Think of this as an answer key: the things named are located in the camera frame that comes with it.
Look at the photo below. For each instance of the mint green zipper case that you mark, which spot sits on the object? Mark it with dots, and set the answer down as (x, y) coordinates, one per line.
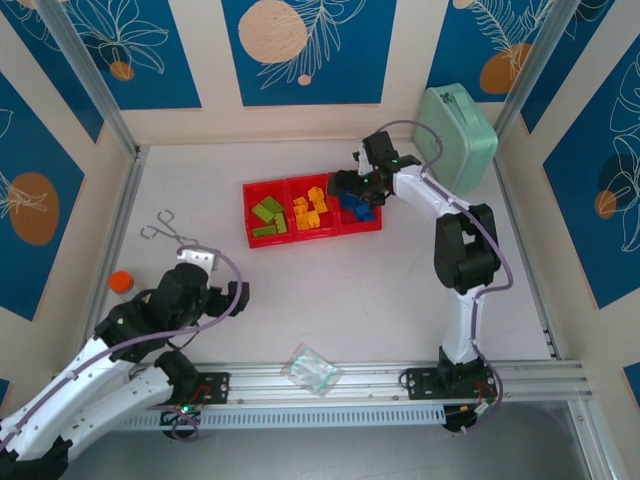
(465, 135)

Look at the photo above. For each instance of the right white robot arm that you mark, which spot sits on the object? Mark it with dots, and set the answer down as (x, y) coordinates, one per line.
(462, 320)

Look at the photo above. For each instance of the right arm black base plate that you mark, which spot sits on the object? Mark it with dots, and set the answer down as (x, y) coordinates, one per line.
(420, 385)

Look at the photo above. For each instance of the metal tongs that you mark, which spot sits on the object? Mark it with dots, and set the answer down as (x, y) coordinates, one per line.
(163, 227)

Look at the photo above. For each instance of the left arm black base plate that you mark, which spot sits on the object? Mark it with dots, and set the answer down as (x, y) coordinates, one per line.
(215, 387)

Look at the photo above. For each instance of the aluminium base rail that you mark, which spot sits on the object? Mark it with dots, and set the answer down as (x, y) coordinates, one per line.
(360, 387)

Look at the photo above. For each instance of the red bin with yellow legos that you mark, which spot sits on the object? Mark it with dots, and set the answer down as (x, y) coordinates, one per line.
(325, 232)

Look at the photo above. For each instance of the red bin with blue legos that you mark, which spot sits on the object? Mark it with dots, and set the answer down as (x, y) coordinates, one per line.
(350, 225)

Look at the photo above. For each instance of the green lego brick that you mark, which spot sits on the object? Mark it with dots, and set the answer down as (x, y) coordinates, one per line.
(260, 213)
(263, 231)
(280, 223)
(272, 205)

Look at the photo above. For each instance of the blue lego brick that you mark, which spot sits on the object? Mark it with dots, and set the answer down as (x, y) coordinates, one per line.
(369, 217)
(349, 202)
(360, 210)

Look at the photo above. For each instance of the red bin with green legos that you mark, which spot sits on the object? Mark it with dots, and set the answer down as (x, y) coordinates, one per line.
(260, 192)

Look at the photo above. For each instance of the orange ball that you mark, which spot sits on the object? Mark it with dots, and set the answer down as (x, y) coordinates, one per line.
(121, 283)

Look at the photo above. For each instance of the clear plastic bag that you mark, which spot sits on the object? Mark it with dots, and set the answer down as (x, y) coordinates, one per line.
(310, 370)

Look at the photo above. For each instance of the aluminium table side rail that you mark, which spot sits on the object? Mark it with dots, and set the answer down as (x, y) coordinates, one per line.
(525, 260)
(122, 215)

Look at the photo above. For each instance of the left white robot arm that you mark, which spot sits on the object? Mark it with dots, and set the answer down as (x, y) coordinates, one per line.
(75, 385)

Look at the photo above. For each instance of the aluminium frame post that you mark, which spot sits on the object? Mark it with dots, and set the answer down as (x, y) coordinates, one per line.
(535, 65)
(87, 75)

